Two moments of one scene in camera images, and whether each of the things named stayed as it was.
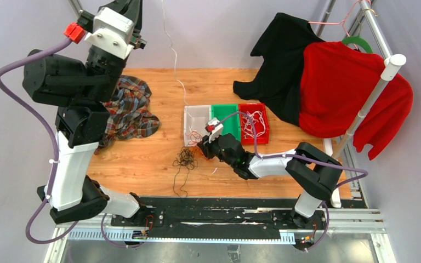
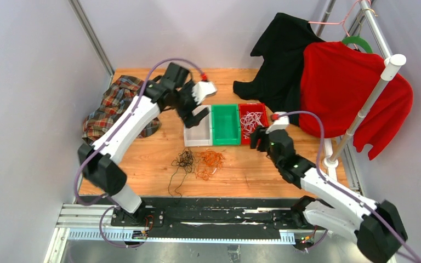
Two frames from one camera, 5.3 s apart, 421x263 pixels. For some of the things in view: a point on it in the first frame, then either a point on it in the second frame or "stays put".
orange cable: x=190 y=133 -> x=209 y=163
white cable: x=248 y=128 stays put
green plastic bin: x=231 y=124 stays put
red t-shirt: x=337 y=81 stays put
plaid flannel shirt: x=130 y=116 stays put
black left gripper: x=131 y=9 -> x=191 y=120
